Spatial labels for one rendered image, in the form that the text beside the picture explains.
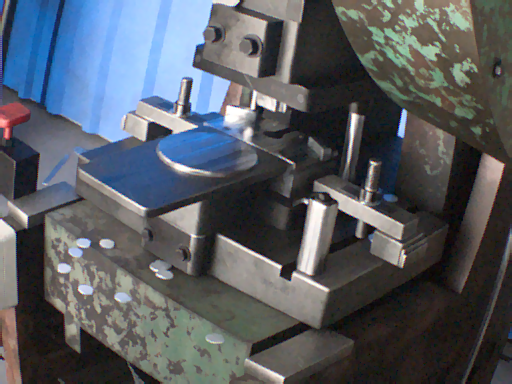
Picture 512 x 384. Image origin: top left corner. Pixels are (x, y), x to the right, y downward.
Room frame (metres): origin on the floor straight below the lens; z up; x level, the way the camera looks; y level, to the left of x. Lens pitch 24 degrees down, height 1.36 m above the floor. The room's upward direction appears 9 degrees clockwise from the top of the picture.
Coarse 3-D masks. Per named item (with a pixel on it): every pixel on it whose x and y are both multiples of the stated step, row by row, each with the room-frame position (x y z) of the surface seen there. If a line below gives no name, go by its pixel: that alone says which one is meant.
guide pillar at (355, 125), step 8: (352, 120) 1.50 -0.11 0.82; (360, 120) 1.50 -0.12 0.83; (352, 128) 1.50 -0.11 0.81; (360, 128) 1.50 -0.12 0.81; (352, 136) 1.50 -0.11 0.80; (360, 136) 1.50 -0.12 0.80; (344, 144) 1.50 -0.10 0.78; (352, 144) 1.50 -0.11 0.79; (360, 144) 1.50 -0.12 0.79; (344, 152) 1.50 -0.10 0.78; (352, 152) 1.50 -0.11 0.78; (344, 160) 1.50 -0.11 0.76; (352, 160) 1.50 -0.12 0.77; (344, 168) 1.50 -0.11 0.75; (352, 168) 1.50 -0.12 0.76; (344, 176) 1.50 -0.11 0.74; (352, 176) 1.50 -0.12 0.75
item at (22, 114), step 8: (16, 104) 1.55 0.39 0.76; (0, 112) 1.50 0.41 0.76; (8, 112) 1.51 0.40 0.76; (16, 112) 1.51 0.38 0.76; (24, 112) 1.52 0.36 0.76; (0, 120) 1.48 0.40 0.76; (8, 120) 1.48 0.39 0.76; (16, 120) 1.49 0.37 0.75; (24, 120) 1.51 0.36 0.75; (8, 128) 1.50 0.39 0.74; (8, 136) 1.51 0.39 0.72
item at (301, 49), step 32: (224, 0) 1.45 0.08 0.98; (256, 0) 1.44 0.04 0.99; (224, 32) 1.42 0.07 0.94; (256, 32) 1.39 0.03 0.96; (288, 32) 1.40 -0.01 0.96; (320, 32) 1.43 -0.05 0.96; (224, 64) 1.42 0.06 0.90; (256, 64) 1.39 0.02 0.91; (288, 64) 1.40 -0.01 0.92; (320, 64) 1.44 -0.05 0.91
